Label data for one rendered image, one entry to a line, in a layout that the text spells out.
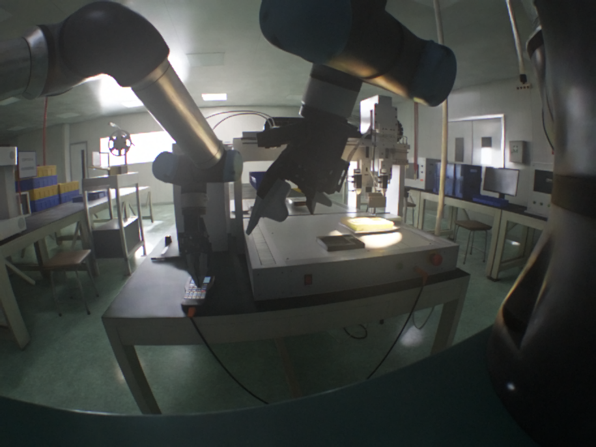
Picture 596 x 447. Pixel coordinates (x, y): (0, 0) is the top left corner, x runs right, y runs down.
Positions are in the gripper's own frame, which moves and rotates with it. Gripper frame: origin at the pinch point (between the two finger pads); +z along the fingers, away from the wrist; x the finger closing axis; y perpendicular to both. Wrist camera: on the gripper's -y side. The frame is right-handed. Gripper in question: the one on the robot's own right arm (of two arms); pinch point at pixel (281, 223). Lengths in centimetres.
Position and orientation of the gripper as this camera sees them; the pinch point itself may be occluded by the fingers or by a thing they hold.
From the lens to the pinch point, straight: 48.9
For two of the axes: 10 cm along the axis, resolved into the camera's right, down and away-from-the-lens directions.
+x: 6.6, -2.3, 7.1
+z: -2.7, 8.2, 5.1
